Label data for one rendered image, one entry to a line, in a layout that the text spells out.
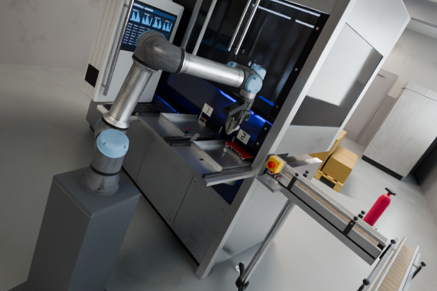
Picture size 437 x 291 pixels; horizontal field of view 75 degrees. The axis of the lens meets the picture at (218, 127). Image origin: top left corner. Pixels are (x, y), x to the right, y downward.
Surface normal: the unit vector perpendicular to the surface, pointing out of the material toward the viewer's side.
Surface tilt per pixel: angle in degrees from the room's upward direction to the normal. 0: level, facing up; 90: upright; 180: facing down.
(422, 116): 90
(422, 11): 90
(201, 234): 90
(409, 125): 90
